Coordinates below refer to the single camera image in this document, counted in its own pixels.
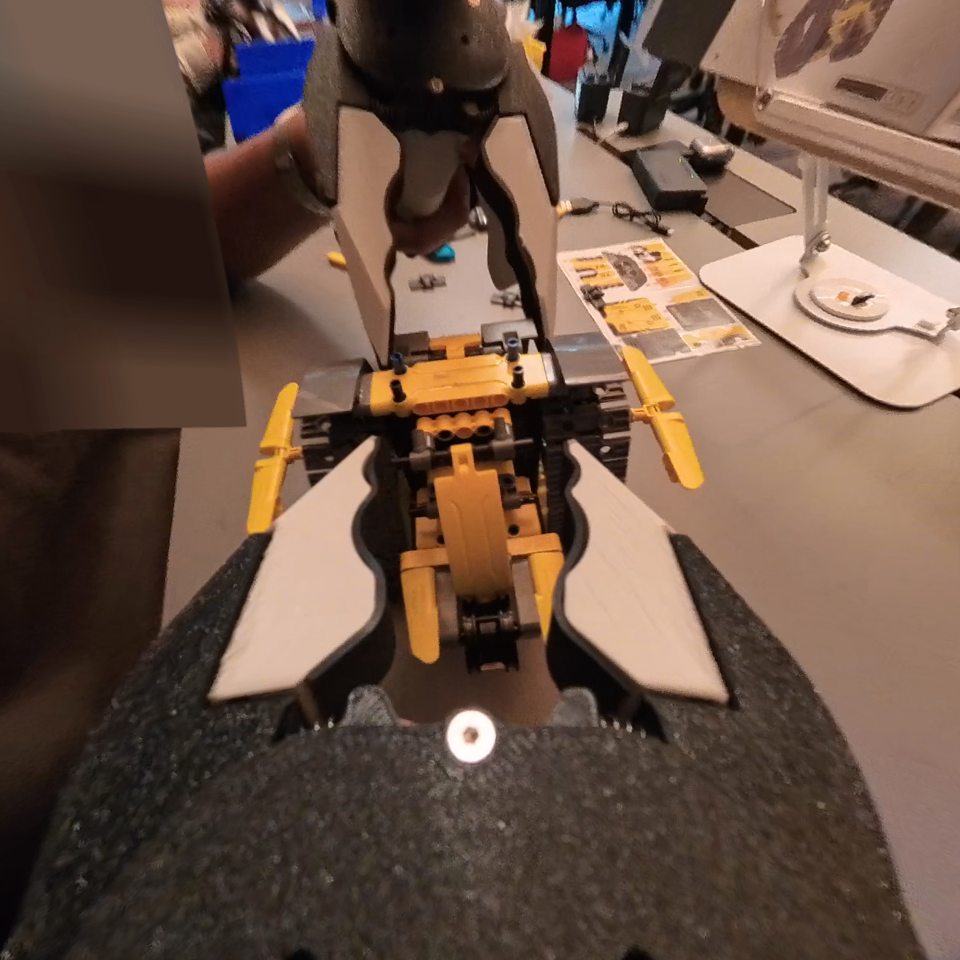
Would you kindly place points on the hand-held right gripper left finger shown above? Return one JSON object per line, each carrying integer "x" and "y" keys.
{"x": 307, "y": 585}

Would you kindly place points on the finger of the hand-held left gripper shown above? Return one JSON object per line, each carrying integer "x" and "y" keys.
{"x": 532, "y": 217}
{"x": 364, "y": 210}

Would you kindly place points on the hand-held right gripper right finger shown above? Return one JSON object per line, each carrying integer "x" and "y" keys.
{"x": 637, "y": 585}

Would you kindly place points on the yellow grey toy brick vehicle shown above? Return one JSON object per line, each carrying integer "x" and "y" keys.
{"x": 472, "y": 525}

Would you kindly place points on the person's left forearm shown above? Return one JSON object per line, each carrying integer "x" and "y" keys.
{"x": 247, "y": 202}

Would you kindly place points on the person's left hand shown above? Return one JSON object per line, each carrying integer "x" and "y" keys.
{"x": 435, "y": 232}

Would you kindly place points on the cyan brick piece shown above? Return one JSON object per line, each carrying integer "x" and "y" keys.
{"x": 442, "y": 251}

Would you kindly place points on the small black brick connector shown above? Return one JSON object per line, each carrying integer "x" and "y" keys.
{"x": 592, "y": 292}

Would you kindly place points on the black desk organizer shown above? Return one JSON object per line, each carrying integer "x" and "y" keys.
{"x": 645, "y": 109}
{"x": 598, "y": 101}

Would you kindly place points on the black rectangular box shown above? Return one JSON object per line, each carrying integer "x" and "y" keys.
{"x": 664, "y": 176}

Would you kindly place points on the blue plastic bin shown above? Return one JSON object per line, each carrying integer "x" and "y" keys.
{"x": 262, "y": 105}

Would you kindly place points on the small dark case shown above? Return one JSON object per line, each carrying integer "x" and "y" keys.
{"x": 709, "y": 152}

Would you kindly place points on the white device with print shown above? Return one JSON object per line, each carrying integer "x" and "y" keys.
{"x": 862, "y": 112}

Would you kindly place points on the white stand base with post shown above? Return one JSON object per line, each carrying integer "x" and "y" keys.
{"x": 765, "y": 300}

